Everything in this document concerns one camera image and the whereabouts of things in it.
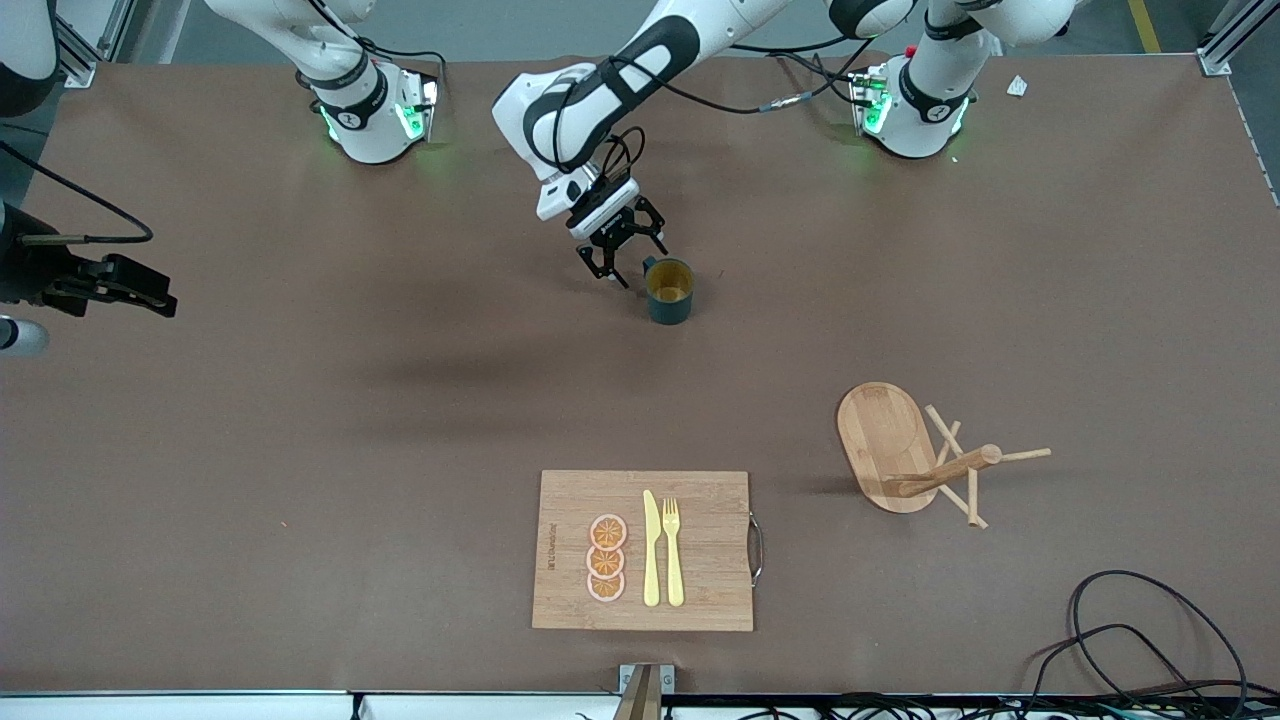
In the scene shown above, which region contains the brown table cover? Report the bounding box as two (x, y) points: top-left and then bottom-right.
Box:
(0, 50), (1280, 696)

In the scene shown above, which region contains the yellow plastic fork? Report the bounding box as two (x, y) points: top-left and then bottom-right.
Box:
(661, 497), (686, 608)

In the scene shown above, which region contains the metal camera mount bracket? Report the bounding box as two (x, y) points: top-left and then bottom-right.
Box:
(612, 663), (676, 720)

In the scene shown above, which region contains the bamboo cutting board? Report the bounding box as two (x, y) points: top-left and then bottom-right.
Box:
(531, 469), (766, 633)

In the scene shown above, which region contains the aluminium frame profile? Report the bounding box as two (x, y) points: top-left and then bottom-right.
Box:
(55, 0), (136, 89)
(1195, 0), (1280, 78)

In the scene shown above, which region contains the dark green cup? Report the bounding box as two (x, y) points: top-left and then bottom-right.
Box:
(641, 256), (696, 326)

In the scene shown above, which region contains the black arm base cable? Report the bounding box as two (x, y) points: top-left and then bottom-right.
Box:
(766, 50), (863, 106)
(290, 0), (448, 101)

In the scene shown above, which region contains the wooden cup rack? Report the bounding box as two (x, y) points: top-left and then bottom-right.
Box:
(836, 381), (1053, 531)

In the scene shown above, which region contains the black left arm base cable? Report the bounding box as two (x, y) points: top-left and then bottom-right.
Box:
(766, 50), (863, 106)

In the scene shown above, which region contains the yellow plastic knife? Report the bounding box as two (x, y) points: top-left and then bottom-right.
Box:
(642, 489), (663, 608)

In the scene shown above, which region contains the black right arm base cable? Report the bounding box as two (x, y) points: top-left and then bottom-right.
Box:
(290, 0), (448, 101)

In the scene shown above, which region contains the tangled black cable bundle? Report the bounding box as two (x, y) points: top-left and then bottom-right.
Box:
(660, 690), (1280, 720)

